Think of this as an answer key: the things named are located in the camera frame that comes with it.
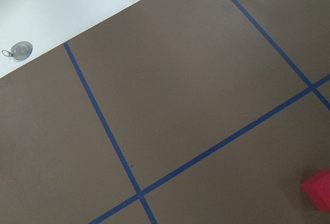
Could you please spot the silver round metal disc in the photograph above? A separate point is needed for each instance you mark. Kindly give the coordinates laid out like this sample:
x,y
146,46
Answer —
x,y
20,51

